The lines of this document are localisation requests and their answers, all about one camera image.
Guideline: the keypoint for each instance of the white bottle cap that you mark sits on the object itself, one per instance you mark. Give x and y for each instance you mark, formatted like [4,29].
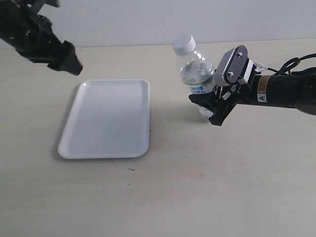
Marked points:
[183,44]

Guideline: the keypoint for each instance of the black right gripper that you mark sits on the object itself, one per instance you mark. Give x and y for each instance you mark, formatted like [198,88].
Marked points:
[219,103]

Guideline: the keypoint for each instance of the white rectangular plastic tray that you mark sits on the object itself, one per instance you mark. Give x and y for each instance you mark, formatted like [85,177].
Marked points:
[108,119]

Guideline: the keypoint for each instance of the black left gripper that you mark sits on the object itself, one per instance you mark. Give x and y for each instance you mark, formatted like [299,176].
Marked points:
[31,35]

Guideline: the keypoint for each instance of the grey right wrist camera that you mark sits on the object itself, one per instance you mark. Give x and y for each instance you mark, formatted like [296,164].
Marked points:
[235,67]

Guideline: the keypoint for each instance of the clear plastic drink bottle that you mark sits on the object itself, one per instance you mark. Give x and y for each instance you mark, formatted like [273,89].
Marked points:
[196,72]

